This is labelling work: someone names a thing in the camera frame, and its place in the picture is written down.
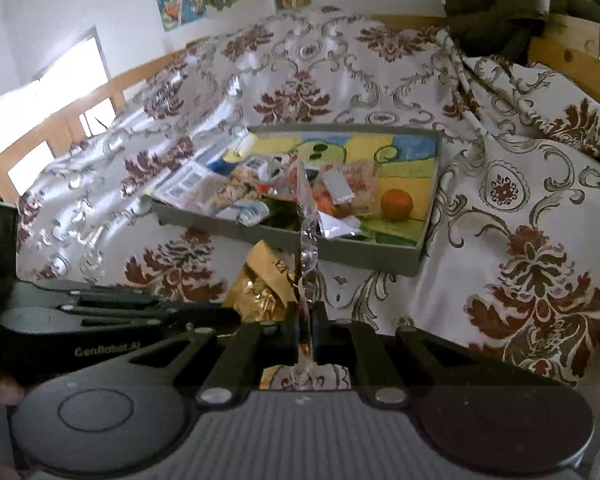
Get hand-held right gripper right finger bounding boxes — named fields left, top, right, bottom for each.
left=311, top=304, right=554, bottom=407

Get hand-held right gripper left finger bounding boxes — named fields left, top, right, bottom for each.
left=125, top=305, right=304, bottom=406

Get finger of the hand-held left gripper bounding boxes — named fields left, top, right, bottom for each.
left=74, top=306, right=242, bottom=334
left=59, top=286, right=177, bottom=312

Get golden snack packet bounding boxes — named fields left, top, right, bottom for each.
left=222, top=240, right=302, bottom=324

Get grey tray with cartoon painting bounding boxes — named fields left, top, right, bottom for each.
left=150, top=125, right=444, bottom=278

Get clear thin snack packet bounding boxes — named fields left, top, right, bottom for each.
left=290, top=157, right=324, bottom=392

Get white drink pouch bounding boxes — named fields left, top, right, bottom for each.
left=152, top=160, right=241, bottom=209

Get silver white snack wrapper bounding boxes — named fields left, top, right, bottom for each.
left=315, top=212, right=364, bottom=242

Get clear nut cookie packet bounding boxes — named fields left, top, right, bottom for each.
left=205, top=167, right=267, bottom=212

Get tangerine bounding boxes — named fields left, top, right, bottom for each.
left=380, top=188, right=415, bottom=221

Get red rice cracker packet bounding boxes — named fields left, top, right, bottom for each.
left=320, top=167, right=379, bottom=217

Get small white snack packet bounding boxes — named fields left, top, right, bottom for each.
left=251, top=155, right=282, bottom=182

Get floral printed blanket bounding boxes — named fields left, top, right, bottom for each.
left=15, top=5, right=600, bottom=411

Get olive quilted jacket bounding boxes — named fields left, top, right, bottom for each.
left=430, top=0, right=600, bottom=64

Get wooden bed frame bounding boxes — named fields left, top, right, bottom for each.
left=0, top=12, right=600, bottom=201

